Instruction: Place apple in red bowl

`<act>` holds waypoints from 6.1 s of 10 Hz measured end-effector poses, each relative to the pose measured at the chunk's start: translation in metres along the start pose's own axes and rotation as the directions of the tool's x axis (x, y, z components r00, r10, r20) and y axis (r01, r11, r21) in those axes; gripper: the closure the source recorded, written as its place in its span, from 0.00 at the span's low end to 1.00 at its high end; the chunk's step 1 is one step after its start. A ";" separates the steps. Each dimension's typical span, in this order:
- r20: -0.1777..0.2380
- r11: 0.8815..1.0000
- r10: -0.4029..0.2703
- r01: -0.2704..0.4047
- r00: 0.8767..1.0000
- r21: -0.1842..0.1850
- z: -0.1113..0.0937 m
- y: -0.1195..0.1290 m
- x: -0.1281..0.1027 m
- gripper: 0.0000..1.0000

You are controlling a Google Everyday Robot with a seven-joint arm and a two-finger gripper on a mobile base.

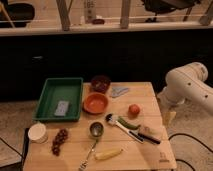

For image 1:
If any red apple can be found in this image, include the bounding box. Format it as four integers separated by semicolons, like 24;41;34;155
128;104;140;117

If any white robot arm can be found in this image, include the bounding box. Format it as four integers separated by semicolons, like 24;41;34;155
157;62;213;127

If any orange-red bowl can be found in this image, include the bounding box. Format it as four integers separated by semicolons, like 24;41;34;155
83;92;108;114

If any dark red bowl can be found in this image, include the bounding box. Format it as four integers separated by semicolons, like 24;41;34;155
91;75;111;93

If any wooden block brush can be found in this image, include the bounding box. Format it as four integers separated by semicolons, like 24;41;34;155
138;126;162;144

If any green chili pepper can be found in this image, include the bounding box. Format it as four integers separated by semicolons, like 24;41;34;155
118;117;140;130

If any white black spatula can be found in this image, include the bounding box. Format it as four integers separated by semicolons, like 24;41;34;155
105;114;144;143

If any grey folded cloth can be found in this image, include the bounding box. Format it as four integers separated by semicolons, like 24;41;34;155
111;87;129;98

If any metal measuring cup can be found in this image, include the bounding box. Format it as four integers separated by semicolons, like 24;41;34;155
78;122;104;171

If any yellow corn cob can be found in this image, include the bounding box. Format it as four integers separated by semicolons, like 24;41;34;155
94;149;122;160

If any grey sponge block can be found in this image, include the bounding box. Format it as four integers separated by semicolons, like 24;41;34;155
54;101;69;116

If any bunch of red grapes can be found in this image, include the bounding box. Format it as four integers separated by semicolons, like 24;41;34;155
51;129;68;156

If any black office chair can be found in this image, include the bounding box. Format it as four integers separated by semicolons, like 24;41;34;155
141;0;201;23

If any green plastic tray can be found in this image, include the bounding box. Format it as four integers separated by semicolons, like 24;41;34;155
34;78;83;122

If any dark red shelf object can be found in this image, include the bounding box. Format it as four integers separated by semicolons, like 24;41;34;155
92;19;105;25

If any white paper cup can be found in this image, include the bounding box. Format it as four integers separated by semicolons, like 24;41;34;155
28;123;48;143

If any black chair left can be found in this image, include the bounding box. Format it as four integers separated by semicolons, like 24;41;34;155
0;0;35;28

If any black cable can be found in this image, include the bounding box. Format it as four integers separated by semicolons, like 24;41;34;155
168;132;213;171

